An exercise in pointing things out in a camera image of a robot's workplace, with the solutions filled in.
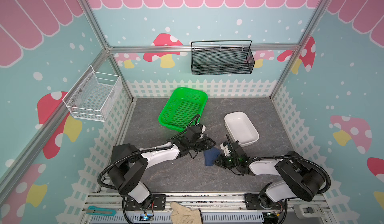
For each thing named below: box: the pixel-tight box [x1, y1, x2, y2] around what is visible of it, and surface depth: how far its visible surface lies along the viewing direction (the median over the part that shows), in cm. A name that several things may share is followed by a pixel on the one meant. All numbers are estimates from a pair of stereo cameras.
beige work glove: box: [170, 202, 202, 224], surface depth 72 cm
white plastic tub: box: [224, 111, 260, 147], surface depth 102 cm
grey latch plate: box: [293, 204, 325, 219], surface depth 71 cm
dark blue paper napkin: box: [203, 147, 221, 166], surface depth 91 cm
